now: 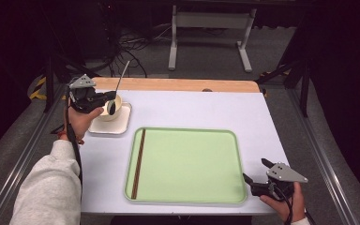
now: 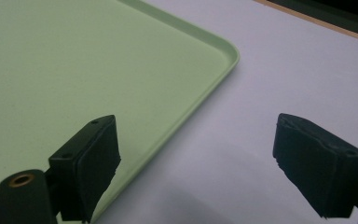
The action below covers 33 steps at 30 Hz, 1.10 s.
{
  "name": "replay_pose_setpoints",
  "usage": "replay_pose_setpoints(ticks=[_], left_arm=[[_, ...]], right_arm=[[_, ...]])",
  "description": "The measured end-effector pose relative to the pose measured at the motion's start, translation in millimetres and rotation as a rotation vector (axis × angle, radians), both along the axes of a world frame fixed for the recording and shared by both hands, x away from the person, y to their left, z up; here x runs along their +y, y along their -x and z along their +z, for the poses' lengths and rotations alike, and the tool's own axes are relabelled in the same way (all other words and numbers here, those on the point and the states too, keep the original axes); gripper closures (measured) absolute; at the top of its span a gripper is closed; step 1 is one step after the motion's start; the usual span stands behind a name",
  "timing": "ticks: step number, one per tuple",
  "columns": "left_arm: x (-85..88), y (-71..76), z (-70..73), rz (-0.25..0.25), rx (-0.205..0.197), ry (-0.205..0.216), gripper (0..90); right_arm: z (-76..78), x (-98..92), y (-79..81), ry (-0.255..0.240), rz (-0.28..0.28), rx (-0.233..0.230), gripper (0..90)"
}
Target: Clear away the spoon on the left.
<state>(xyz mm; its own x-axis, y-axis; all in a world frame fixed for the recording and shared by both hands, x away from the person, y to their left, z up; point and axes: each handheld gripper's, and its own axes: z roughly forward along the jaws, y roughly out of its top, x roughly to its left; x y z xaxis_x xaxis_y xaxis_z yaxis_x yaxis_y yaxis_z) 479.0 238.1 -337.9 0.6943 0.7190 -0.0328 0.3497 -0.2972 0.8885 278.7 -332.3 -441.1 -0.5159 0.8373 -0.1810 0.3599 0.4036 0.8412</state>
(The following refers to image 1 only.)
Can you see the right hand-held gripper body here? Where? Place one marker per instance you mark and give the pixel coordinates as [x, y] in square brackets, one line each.
[286, 175]

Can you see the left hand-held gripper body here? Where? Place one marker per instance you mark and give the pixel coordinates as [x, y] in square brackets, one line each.
[84, 95]

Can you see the metal spoon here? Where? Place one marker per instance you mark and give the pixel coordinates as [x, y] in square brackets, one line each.
[111, 108]

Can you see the cream bowl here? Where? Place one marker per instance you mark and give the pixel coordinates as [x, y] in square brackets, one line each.
[111, 118]

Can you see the white square plate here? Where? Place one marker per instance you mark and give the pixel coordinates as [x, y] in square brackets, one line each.
[118, 125]

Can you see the green tray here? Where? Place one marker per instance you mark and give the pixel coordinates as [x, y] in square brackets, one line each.
[193, 165]

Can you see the person's left hand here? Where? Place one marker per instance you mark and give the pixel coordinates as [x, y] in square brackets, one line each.
[78, 125]

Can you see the person's right hand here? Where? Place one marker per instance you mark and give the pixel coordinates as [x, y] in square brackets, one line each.
[289, 207]

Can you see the yellow black floor tape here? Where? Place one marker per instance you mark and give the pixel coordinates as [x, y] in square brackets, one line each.
[39, 84]

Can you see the white table board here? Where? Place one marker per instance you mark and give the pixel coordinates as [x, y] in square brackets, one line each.
[184, 109]

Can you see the black metal stand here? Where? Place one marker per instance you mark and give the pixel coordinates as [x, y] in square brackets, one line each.
[304, 93]

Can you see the aluminium rail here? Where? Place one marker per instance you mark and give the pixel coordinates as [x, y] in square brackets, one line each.
[322, 162]
[25, 156]

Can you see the white metal stand frame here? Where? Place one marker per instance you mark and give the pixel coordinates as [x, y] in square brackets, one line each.
[212, 20]

